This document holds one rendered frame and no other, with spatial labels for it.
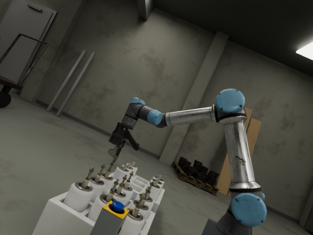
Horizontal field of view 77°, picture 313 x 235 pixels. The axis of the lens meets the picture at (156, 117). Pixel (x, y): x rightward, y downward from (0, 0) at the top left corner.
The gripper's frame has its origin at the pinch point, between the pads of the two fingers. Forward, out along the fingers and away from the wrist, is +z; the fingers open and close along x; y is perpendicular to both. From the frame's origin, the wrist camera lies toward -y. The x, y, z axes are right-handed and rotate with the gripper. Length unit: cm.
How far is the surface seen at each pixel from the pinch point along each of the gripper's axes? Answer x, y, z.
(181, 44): -349, -16, -234
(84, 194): 27.3, 4.5, 10.4
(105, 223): 47.5, -6.6, 6.6
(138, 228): 32.5, -19.2, 11.7
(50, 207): 29.0, 13.6, 18.8
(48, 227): 29.6, 11.1, 25.3
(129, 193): 6.6, -13.6, 10.1
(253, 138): -299, -242, -96
